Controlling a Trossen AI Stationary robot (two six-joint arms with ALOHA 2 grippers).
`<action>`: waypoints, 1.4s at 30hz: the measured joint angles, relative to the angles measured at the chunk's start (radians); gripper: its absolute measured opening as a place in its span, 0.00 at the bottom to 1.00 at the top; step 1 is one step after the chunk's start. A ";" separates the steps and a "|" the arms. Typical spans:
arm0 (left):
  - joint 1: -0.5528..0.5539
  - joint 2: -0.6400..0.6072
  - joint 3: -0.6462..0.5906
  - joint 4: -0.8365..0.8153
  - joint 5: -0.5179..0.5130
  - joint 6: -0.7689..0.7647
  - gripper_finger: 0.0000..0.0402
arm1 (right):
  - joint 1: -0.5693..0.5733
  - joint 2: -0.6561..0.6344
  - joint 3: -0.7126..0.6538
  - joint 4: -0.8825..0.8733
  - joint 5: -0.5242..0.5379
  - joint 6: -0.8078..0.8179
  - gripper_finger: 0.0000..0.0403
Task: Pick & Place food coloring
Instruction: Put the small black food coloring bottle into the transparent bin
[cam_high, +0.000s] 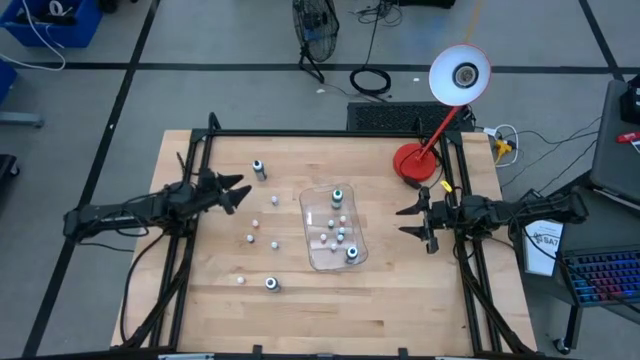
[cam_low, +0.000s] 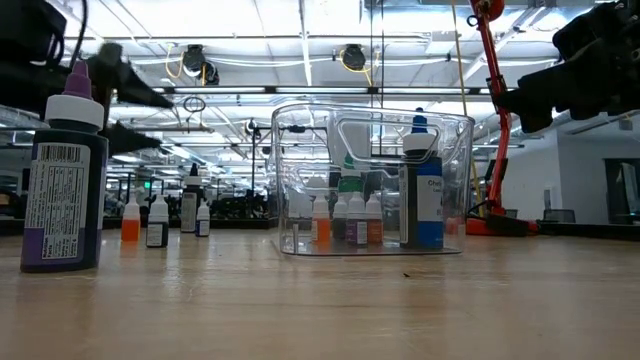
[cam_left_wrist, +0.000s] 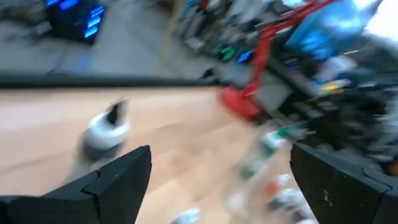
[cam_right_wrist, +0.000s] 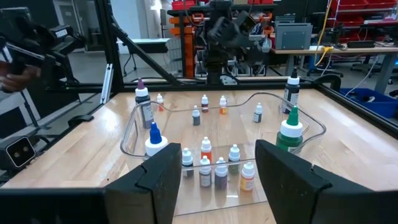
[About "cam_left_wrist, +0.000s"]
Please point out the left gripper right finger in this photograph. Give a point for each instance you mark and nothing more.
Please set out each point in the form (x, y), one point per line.
(342, 193)

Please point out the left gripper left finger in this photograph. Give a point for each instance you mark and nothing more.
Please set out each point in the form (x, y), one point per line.
(109, 193)

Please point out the small dark green coloring bottle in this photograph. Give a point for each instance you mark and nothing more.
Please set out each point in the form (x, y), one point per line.
(287, 202)

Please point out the small violet food coloring bottle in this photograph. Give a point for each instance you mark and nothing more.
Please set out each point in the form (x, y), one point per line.
(186, 216)

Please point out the large green food coloring bottle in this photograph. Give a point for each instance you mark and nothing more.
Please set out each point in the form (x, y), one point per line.
(270, 144)

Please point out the small neon purple coloring bottle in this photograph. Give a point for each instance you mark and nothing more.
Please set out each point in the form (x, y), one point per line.
(237, 203)

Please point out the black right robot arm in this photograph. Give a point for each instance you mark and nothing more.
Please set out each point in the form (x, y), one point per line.
(351, 124)

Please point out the clear plastic bin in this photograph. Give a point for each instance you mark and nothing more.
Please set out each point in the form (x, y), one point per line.
(255, 186)

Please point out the red desk lamp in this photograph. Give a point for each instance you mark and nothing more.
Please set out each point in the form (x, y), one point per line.
(239, 104)

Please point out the black computer case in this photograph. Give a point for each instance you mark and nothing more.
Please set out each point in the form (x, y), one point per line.
(74, 28)

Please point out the black aluminium table frame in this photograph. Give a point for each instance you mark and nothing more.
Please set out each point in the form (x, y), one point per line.
(93, 81)

